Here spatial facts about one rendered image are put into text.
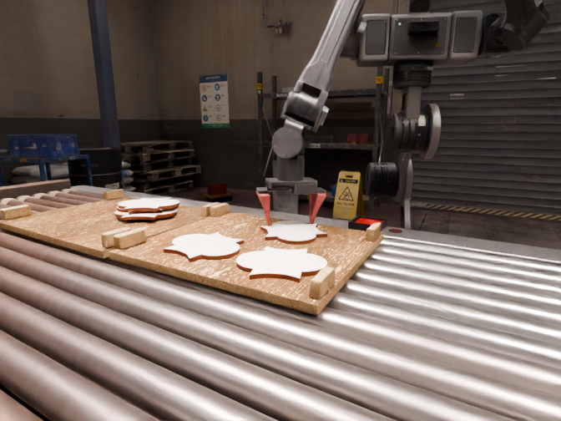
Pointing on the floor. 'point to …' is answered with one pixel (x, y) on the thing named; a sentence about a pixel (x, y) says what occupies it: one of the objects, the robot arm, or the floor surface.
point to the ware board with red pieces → (218, 193)
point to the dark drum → (107, 170)
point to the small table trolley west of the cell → (46, 164)
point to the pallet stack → (144, 163)
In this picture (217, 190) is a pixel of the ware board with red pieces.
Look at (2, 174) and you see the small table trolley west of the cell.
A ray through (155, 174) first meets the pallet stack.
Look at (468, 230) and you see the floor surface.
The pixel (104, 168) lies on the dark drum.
